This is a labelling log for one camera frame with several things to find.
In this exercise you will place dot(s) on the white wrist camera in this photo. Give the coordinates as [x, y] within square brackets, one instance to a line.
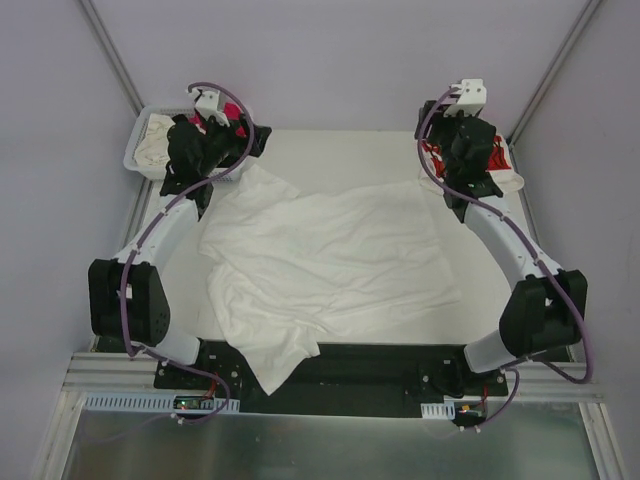
[207, 103]
[470, 97]

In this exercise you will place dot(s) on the aluminium extrusion rail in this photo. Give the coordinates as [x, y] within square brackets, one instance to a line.
[109, 372]
[540, 384]

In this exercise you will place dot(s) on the left white cable duct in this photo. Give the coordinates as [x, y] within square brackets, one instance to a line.
[159, 403]

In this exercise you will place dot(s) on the aluminium frame post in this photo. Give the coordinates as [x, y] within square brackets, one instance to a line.
[110, 52]
[577, 29]

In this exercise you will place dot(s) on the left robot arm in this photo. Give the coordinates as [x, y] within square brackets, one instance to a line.
[127, 299]

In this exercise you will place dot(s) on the right white cable duct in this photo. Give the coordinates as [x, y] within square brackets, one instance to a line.
[438, 411]

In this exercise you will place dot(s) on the aluminium frame post left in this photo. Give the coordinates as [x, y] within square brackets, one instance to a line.
[110, 52]

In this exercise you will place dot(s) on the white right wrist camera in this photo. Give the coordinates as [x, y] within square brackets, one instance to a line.
[470, 97]

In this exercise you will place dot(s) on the white cable duct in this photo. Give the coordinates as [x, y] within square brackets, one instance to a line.
[438, 411]
[159, 403]

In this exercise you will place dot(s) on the aluminium frame post right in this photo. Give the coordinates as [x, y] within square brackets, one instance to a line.
[577, 29]

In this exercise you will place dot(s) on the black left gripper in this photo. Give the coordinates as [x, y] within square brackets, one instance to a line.
[239, 138]

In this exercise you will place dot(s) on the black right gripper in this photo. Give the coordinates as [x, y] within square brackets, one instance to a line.
[445, 128]

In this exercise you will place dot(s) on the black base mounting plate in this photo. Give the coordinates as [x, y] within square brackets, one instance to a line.
[357, 380]

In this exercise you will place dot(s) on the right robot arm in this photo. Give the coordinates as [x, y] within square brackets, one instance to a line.
[547, 303]

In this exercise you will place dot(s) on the aluminium extrusion rail left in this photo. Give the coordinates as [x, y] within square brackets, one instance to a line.
[109, 372]

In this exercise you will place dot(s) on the cream shirt in basket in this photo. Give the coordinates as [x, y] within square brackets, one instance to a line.
[152, 151]

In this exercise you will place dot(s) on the aluminium extrusion rail right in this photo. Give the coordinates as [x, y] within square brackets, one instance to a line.
[540, 384]

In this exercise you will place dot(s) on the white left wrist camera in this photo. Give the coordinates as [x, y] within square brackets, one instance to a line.
[207, 103]

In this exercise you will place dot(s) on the folded Coca-Cola print t-shirt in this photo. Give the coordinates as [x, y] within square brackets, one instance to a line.
[500, 165]

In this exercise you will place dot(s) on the pink garment in basket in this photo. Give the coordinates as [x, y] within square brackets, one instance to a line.
[232, 113]

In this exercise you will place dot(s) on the plain white t-shirt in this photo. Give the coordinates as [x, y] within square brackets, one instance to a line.
[289, 266]

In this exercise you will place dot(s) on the white plastic laundry basket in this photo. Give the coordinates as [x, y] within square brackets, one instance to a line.
[174, 184]

